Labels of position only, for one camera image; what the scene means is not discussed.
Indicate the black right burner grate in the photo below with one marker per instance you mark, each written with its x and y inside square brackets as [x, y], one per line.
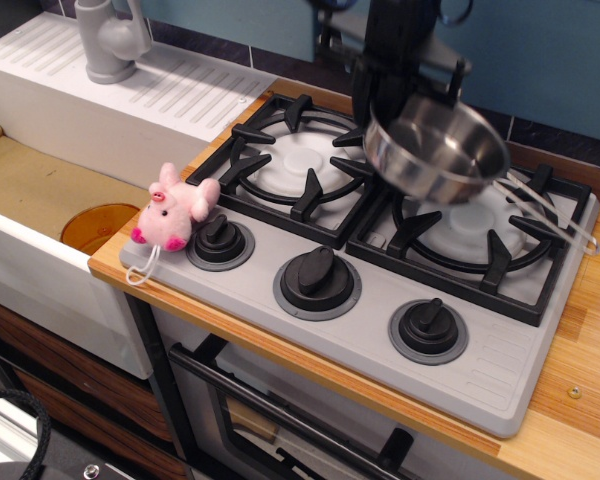
[495, 251]

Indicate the wooden drawer cabinet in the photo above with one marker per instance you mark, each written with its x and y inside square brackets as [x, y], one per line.
[109, 409]

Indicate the black middle stove knob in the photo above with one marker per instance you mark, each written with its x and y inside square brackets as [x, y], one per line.
[317, 286]

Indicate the stainless steel pan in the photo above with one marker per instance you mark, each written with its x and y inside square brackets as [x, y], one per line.
[448, 153]

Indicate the black burner grate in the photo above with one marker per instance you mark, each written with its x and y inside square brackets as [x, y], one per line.
[495, 251]
[295, 174]

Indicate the black stove knob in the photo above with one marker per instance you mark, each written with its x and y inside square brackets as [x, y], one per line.
[317, 286]
[220, 245]
[428, 332]

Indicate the pink stuffed pig toy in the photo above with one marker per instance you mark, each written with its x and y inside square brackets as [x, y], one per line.
[166, 224]

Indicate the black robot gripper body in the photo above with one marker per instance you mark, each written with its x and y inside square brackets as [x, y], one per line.
[399, 38]

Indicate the black left stove knob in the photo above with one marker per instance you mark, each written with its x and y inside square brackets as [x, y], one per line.
[220, 245]

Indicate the grey toy faucet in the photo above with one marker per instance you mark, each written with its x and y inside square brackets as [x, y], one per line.
[111, 45]

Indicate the black left burner grate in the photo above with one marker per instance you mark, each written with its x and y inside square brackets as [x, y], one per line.
[295, 174]

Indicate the toy oven door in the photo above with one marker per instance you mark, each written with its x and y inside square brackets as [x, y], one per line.
[266, 422]

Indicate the white toy sink unit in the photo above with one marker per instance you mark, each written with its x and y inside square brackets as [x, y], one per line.
[68, 144]

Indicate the grey toy stove top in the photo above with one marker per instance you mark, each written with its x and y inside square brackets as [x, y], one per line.
[489, 385]

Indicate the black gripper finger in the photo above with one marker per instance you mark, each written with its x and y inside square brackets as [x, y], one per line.
[448, 93]
[372, 91]

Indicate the black right stove knob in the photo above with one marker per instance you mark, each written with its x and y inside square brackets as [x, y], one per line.
[428, 332]

